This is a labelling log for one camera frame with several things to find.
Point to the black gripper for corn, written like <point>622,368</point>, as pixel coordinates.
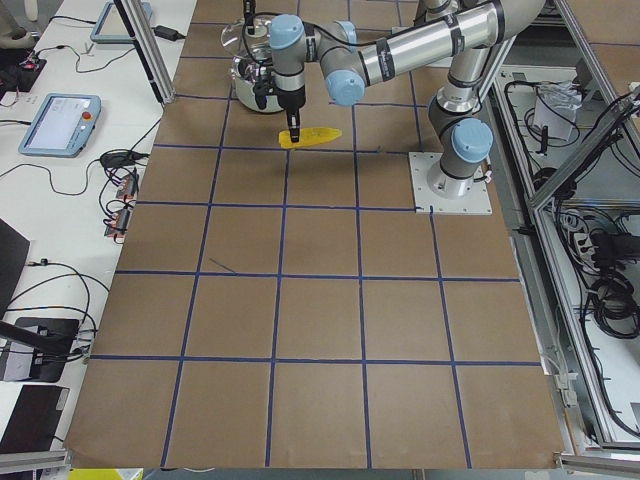
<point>291,98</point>

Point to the yellow corn cob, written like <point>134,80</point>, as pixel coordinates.
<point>309,137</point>

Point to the glass pot lid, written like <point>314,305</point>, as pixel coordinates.
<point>238,40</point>

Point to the white metal pot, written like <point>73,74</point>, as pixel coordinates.
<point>245,77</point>

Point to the black power adapter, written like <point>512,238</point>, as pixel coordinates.
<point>168,33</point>

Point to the brown gridded table mat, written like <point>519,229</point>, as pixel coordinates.
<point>291,309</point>

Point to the upper blue teach pendant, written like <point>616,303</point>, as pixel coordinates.
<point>109,28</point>

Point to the blue teach pendant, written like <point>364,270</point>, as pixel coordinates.
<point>62,125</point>
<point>109,28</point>

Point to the lower blue teach pendant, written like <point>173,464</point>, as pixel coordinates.
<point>62,125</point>

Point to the black monitor stand base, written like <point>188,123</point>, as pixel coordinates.
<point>38,349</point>

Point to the aluminium frame post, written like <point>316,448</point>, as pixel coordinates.
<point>140,32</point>

